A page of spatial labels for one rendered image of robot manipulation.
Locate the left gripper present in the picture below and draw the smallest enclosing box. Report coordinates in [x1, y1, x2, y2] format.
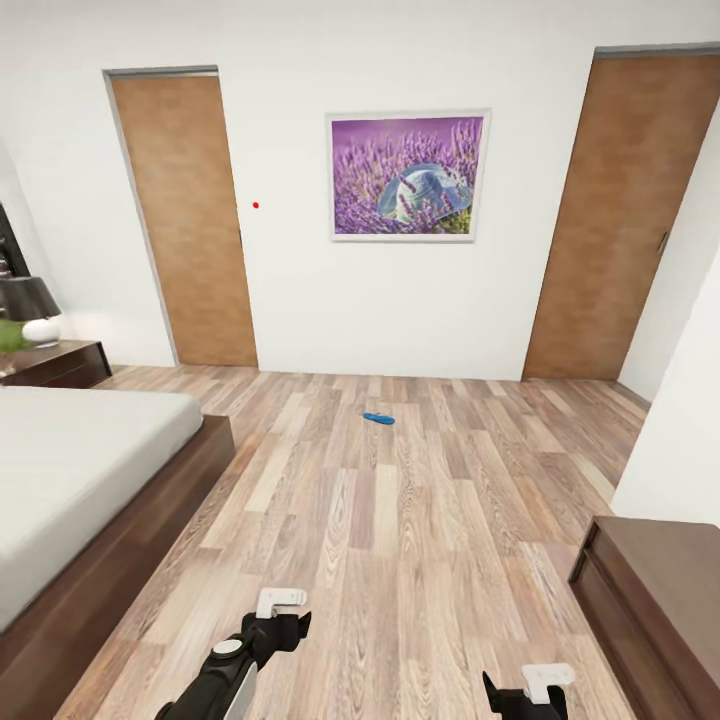
[241, 612, 312, 659]

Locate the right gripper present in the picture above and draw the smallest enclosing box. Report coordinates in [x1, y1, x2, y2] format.
[482, 671, 568, 720]

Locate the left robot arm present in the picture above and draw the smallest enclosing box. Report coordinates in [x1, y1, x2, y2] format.
[153, 587, 312, 720]

